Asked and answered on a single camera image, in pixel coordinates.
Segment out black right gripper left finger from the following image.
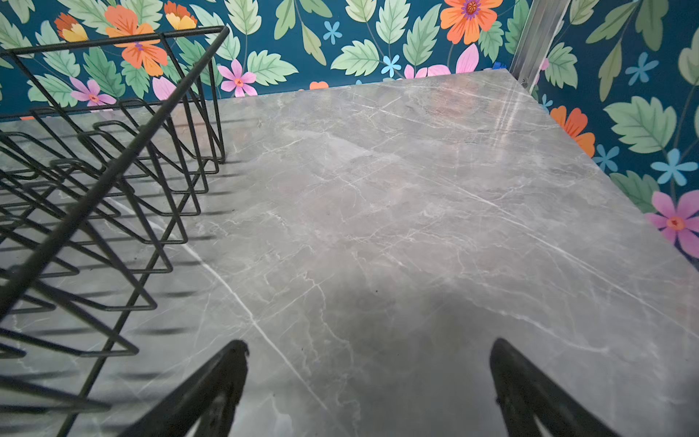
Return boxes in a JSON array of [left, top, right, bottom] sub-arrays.
[[121, 340, 249, 436]]

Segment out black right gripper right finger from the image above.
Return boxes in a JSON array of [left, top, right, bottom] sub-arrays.
[[489, 338, 617, 436]]

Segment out black wire dish rack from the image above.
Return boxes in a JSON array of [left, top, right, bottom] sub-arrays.
[[1, 25, 230, 436]]

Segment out aluminium frame corner post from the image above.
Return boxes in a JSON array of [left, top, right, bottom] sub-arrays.
[[510, 0, 570, 93]]

